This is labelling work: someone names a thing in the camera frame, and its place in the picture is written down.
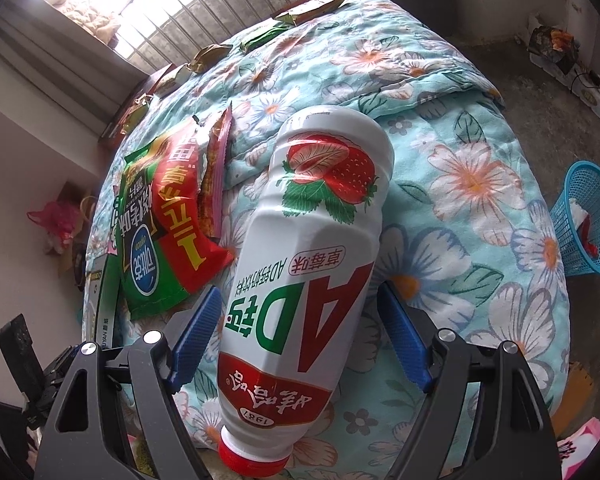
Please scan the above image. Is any red green chip bag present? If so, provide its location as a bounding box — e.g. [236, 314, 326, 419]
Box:
[116, 124, 233, 321]

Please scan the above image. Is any white strawberry milk bottle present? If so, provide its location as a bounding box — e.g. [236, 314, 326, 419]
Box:
[218, 105, 394, 478]

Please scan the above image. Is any blue plastic trash basket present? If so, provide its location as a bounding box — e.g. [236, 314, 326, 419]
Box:
[550, 160, 600, 276]

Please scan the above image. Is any pink pillow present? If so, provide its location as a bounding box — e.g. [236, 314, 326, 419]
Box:
[558, 417, 600, 480]

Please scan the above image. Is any white blue medicine box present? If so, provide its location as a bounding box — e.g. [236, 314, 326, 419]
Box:
[82, 254, 120, 348]

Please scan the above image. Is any floral turquoise quilt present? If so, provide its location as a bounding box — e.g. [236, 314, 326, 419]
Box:
[86, 0, 570, 479]

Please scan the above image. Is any yellow snack wrapper far left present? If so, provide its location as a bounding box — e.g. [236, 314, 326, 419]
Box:
[120, 93, 154, 136]

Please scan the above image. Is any beige wafer snack pack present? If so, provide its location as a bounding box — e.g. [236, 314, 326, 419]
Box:
[152, 64, 193, 99]

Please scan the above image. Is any gold crumpled snack wrapper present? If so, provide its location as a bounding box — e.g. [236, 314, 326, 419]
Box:
[187, 44, 233, 75]

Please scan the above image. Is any balcony railing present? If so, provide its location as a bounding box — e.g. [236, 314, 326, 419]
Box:
[112, 0, 300, 73]

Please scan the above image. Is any green snack packet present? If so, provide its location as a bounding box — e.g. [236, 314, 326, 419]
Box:
[240, 22, 292, 54]

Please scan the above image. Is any orange biscuit packet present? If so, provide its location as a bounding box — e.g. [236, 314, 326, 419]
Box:
[275, 0, 346, 26]

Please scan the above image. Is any black camera device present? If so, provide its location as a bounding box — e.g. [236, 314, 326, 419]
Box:
[0, 313, 45, 410]

